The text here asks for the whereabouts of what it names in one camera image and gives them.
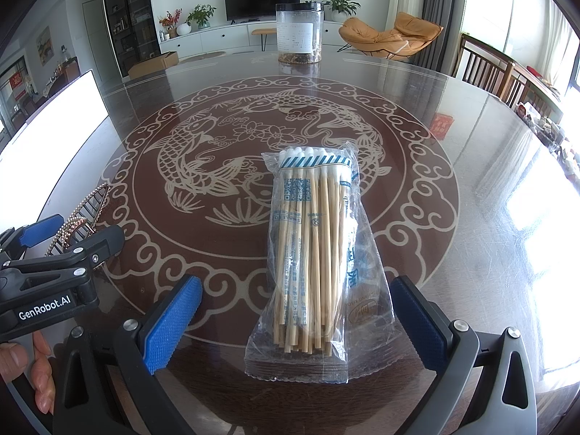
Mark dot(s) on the wooden bench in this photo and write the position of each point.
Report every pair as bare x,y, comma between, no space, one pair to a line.
263,31

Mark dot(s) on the large leafy potted plant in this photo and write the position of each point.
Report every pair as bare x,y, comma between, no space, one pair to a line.
340,4

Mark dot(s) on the white television cabinet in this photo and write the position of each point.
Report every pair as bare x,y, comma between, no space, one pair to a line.
226,38

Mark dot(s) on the red flower arrangement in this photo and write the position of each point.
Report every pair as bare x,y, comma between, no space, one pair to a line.
170,20

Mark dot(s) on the beaded striped hair clip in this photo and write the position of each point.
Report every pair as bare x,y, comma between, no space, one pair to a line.
88,206

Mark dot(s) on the person's left hand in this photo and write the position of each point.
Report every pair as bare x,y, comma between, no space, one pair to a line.
40,371

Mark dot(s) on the orange lounge chair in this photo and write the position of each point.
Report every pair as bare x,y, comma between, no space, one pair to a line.
389,34

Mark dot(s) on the cardboard box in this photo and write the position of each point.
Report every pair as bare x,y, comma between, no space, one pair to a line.
154,65

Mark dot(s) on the white board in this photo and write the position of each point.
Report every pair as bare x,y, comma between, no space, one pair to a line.
50,136

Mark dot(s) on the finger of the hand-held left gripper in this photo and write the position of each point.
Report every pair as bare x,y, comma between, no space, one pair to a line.
97,242
40,231

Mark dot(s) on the round patterned glass desktop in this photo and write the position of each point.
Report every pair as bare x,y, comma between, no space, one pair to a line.
475,235

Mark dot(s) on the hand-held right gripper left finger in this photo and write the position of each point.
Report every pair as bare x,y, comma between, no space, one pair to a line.
174,321

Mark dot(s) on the round low stool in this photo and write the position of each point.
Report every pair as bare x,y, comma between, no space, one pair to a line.
204,55

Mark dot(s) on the bag of wooden chopsticks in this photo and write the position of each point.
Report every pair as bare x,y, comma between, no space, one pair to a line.
308,244

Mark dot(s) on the dark glass display cabinet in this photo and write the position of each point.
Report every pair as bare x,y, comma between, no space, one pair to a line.
129,13

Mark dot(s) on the framed wall painting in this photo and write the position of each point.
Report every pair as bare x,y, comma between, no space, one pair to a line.
43,45

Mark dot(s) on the wooden dining chair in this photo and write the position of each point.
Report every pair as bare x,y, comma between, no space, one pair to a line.
482,65
534,90

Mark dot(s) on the white round vase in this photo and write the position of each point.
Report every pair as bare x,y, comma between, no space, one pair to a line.
182,30

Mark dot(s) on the pile of assorted clutter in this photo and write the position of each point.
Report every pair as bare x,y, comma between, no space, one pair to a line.
553,136

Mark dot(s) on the clear jar with black lid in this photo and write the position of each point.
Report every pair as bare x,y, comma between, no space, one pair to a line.
299,31

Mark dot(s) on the bushy green potted plant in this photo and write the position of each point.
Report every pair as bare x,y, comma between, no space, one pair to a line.
201,16

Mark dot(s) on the black television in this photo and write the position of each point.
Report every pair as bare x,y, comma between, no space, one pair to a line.
262,1

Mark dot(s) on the grey curtain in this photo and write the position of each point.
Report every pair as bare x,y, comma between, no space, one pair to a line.
442,9

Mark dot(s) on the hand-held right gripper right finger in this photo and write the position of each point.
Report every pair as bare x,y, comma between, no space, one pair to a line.
419,321

